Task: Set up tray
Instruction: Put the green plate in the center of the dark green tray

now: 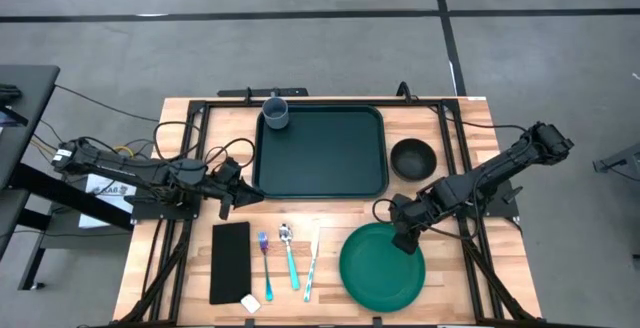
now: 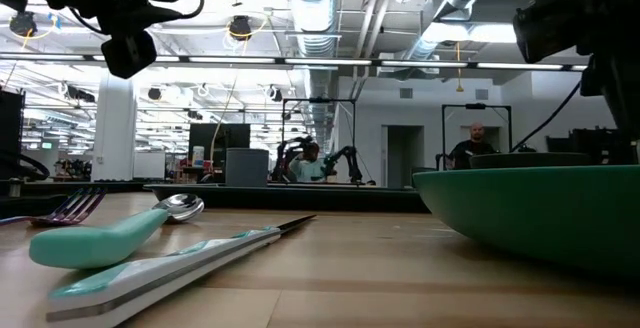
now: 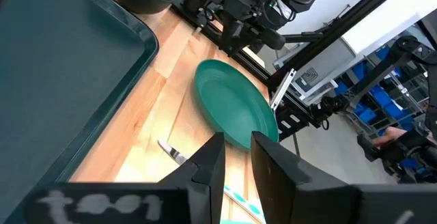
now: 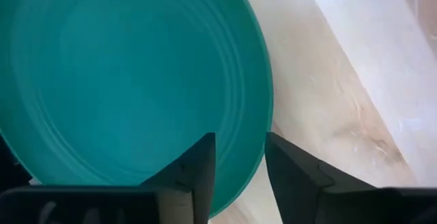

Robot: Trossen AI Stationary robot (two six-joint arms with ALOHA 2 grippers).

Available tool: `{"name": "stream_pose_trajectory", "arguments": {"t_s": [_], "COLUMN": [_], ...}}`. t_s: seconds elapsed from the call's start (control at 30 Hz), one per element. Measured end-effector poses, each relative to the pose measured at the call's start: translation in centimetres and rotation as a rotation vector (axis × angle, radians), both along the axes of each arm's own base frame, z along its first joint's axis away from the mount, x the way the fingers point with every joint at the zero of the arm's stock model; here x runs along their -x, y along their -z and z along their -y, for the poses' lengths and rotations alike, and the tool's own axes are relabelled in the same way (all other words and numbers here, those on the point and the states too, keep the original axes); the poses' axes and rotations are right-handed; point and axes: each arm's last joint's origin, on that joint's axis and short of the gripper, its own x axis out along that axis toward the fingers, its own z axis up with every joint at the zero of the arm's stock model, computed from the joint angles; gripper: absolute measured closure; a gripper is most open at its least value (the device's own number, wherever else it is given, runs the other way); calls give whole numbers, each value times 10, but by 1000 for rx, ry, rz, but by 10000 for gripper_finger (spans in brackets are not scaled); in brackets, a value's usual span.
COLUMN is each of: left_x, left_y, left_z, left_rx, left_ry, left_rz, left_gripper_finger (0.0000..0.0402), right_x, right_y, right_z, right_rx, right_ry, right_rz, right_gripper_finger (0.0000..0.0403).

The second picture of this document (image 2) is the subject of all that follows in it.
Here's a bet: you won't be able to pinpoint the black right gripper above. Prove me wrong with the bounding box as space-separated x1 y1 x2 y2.
579 0 640 142

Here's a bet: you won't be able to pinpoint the grey mug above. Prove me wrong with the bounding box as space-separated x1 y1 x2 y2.
224 147 271 188

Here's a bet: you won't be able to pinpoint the green plate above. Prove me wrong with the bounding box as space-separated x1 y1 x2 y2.
412 164 640 282

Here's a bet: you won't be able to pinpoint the iridescent metal fork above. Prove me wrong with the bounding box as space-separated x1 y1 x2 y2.
0 186 108 228

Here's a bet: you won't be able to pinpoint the black napkin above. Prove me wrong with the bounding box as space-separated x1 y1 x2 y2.
0 193 69 219

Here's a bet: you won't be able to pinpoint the teal handled metal spoon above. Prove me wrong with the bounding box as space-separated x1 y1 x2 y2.
28 193 206 270

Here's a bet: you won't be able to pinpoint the dark green serving tray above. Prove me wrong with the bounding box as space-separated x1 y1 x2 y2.
143 182 431 215

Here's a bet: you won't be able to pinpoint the black equipment cabinets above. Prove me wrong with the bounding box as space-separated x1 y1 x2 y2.
544 126 636 167

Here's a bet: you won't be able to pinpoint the white building column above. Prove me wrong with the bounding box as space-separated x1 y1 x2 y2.
91 75 138 183

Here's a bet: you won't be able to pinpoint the black bar with light strips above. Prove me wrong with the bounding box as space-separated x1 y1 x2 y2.
0 52 589 72

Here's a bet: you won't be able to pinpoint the black monitor panel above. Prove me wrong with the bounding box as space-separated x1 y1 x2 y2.
188 122 251 184

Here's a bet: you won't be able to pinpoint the whiteboard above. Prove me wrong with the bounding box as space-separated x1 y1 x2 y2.
132 151 167 180

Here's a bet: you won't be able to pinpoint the tall black panel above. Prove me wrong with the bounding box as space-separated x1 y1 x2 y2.
0 90 26 180

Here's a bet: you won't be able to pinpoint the person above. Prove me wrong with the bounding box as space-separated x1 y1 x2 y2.
447 121 497 170
288 141 326 183

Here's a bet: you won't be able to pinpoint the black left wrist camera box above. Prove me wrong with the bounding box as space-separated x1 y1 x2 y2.
99 30 159 80

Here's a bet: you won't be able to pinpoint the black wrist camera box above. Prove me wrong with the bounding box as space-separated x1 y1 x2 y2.
512 0 599 65
99 30 159 80

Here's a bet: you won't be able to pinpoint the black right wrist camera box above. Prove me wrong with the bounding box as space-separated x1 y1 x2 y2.
512 0 599 65

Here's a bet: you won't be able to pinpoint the black ceiling camera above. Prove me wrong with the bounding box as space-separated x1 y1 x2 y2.
9 10 39 38
228 14 254 42

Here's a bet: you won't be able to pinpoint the black station gantry frame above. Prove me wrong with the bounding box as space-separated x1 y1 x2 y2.
441 102 513 170
281 96 357 185

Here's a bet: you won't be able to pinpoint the wide silver ventilation duct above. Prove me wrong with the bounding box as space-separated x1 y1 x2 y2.
285 0 342 159

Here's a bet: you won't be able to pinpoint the yellow hanging cable drop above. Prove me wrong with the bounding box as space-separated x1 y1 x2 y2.
454 41 465 93

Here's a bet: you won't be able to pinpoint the black aluminium table frame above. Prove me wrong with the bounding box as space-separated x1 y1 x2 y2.
0 176 151 197

